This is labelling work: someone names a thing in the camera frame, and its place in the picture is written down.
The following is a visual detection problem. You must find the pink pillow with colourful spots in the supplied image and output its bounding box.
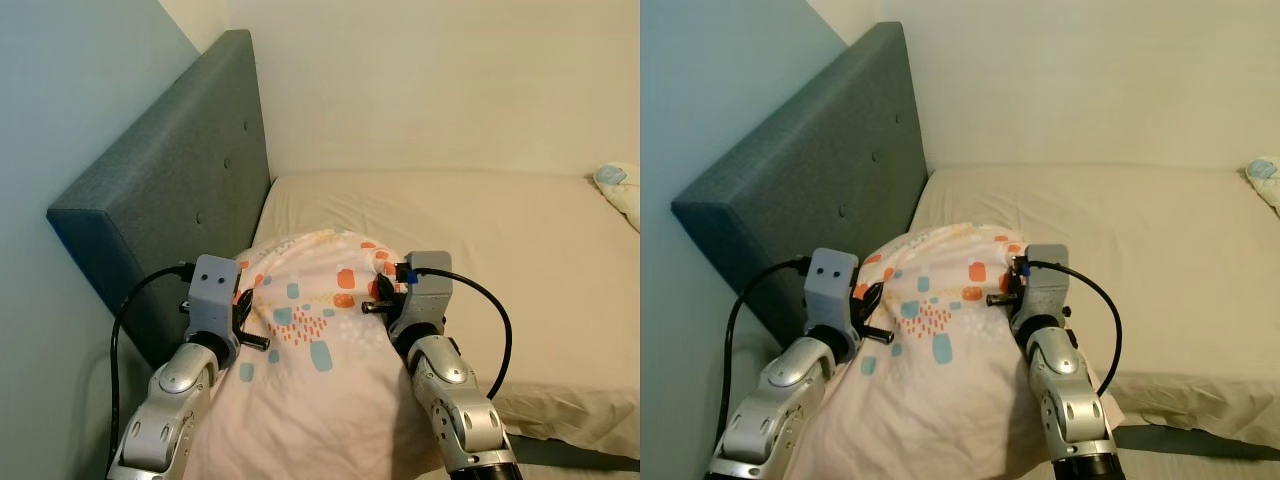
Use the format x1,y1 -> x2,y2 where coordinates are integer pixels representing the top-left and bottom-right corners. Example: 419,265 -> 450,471
180,228 -> 451,480
790,222 -> 1126,480

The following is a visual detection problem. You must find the cream quilt with cartoon print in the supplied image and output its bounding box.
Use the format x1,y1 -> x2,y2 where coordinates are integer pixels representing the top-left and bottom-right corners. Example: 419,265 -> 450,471
1245,155 -> 1280,216
593,162 -> 641,233

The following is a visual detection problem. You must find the mattress with beige sheet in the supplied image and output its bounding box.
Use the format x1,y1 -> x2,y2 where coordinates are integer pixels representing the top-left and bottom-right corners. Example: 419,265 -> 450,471
905,163 -> 1280,451
245,168 -> 641,461

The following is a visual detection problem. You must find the grey-blue fabric headboard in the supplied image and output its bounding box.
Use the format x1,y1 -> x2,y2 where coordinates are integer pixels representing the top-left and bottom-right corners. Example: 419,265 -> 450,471
670,20 -> 931,351
45,28 -> 273,369

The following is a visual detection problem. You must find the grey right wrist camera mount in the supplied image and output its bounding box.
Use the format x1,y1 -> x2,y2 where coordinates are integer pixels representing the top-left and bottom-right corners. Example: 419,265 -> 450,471
1020,244 -> 1071,326
398,250 -> 454,331

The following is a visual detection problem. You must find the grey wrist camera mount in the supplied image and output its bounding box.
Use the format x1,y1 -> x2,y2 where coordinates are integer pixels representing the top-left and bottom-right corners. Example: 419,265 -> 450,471
398,250 -> 454,331
1020,244 -> 1071,326
805,248 -> 861,336
187,254 -> 241,341

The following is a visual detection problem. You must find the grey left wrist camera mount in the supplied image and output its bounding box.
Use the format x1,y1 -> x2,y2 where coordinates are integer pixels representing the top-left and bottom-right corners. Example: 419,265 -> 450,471
805,248 -> 861,336
187,254 -> 241,341

